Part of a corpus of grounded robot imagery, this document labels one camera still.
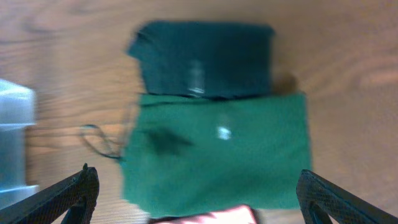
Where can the pink printed garment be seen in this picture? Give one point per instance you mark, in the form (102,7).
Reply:
(241,214)

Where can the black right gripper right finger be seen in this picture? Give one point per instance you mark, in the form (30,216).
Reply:
(321,201)

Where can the dark navy garment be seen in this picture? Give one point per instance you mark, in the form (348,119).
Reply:
(205,59)

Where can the clear plastic storage bin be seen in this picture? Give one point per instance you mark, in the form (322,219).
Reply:
(17,113)

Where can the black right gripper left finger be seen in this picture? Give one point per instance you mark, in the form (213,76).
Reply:
(74,197)

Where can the dark green garment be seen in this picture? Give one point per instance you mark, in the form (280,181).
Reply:
(192,155)

